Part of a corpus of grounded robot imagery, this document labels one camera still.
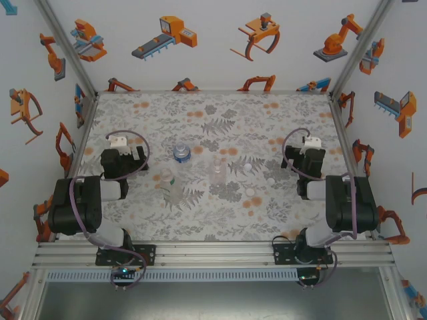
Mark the green label plastic bottle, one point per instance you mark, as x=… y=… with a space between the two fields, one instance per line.
x=171 y=186

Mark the blue label plastic bottle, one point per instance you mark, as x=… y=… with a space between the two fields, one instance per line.
x=182 y=153

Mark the clear unlabelled plastic bottle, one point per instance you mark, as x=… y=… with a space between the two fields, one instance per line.
x=217 y=171

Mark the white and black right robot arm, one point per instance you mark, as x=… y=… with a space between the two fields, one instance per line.
x=350 y=206

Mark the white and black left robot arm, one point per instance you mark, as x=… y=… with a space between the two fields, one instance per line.
x=75 y=206

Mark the floral patterned tablecloth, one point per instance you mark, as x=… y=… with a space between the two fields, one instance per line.
x=213 y=216

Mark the small circuit board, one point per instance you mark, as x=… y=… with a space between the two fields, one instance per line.
x=124 y=270
x=308 y=276

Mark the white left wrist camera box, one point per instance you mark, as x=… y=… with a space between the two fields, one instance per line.
x=118 y=144

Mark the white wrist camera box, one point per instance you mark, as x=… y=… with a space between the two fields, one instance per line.
x=118 y=144
x=312 y=141

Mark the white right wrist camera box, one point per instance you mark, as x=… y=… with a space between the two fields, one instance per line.
x=312 y=141

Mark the aluminium table side rail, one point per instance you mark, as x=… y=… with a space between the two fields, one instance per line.
x=340 y=133
x=85 y=126

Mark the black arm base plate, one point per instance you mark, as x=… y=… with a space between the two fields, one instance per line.
x=148 y=255
x=283 y=255

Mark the thin aluminium table rail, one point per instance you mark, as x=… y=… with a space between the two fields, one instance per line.
x=213 y=91

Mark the wide aluminium frame rail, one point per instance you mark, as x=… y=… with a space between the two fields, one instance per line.
x=213 y=253

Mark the slanted aluminium frame post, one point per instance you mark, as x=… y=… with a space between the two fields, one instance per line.
x=362 y=46
x=66 y=46

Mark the aluminium frame leg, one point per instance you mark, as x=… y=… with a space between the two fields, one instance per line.
x=33 y=293
x=395 y=293

